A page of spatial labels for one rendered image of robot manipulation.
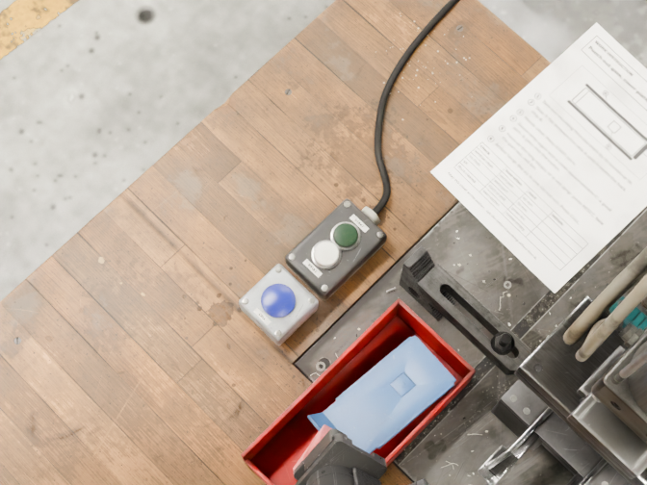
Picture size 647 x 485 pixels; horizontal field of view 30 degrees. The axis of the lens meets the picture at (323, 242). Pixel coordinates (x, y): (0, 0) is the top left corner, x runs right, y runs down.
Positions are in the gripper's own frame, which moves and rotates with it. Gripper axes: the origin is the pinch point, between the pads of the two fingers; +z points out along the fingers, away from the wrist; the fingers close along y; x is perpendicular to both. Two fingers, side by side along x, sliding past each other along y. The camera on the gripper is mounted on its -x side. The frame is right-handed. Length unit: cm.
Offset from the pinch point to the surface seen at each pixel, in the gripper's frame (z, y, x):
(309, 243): 19.2, 10.4, 8.7
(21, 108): 130, -40, 37
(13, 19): 144, -30, 48
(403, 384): 4.3, 7.9, -5.1
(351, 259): 17.5, 12.2, 4.0
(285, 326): 12.4, 2.7, 7.0
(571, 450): -4.1, 15.1, -21.0
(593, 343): -31.5, 34.9, 3.9
